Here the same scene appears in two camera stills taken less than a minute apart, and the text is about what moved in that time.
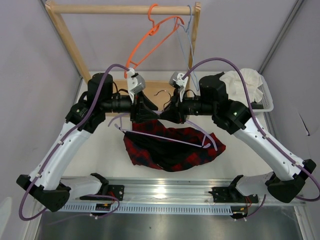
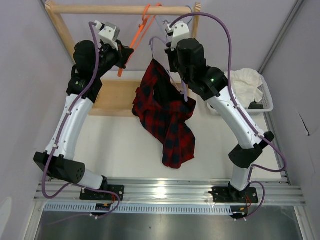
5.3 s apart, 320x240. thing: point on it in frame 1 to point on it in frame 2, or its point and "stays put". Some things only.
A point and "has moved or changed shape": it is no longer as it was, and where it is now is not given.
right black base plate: [225, 194] stays put
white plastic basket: [267, 101] stays put
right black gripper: [175, 111] to [171, 54]
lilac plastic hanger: [118, 122] to [183, 88]
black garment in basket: [255, 106] stays put
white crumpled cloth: [236, 87] stays put
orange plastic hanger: [152, 23] to [141, 27]
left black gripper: [142, 115] to [126, 52]
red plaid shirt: [170, 148] has moved or changed shape
